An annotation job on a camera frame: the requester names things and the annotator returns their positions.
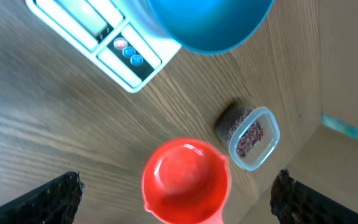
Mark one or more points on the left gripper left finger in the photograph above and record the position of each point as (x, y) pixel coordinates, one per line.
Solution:
(56, 201)

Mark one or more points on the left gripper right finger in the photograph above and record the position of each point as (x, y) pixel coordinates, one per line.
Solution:
(295, 203)

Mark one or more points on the red measuring scoop blue handle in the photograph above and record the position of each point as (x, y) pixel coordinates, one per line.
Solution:
(186, 180)

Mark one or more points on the white digital kitchen scale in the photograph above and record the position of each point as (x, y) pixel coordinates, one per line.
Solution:
(121, 37)

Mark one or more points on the blue metal bowl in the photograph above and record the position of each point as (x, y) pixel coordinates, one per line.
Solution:
(210, 26)

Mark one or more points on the clear plastic container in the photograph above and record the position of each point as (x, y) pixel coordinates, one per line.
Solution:
(262, 149)

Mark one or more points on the red beans in container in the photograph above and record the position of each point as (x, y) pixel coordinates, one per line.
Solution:
(253, 135)

